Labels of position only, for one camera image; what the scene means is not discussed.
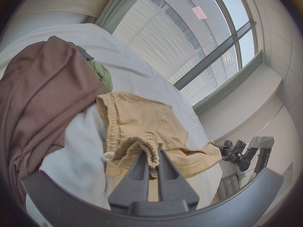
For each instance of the grey-green curtain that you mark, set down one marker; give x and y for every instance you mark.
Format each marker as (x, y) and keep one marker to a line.
(113, 10)

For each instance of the bed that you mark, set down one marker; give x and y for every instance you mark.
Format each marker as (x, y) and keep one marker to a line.
(142, 74)

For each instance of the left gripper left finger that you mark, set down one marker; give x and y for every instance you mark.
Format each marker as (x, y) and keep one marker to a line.
(132, 188)

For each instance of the olive green garment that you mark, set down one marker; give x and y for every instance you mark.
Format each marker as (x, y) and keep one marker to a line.
(104, 77)

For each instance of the tan shorts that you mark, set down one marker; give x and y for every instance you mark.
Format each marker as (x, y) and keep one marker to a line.
(146, 119)

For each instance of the dark brown garment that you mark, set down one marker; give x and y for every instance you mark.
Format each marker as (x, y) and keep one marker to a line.
(47, 91)

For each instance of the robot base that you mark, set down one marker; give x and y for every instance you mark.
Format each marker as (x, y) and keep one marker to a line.
(227, 185)

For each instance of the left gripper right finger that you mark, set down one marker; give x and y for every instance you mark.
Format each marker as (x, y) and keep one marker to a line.
(175, 188)

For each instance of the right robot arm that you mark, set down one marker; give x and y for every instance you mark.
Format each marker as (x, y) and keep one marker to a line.
(260, 142)

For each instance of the window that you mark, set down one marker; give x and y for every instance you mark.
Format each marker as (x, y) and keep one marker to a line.
(177, 44)

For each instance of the pale blue garment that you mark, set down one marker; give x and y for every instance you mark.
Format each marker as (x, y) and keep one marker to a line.
(75, 155)

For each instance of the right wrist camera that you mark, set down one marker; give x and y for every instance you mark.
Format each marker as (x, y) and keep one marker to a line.
(228, 143)

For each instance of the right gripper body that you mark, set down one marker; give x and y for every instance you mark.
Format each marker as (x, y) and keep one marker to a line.
(227, 154)

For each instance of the dark blue garment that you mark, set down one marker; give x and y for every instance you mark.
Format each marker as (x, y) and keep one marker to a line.
(84, 53)

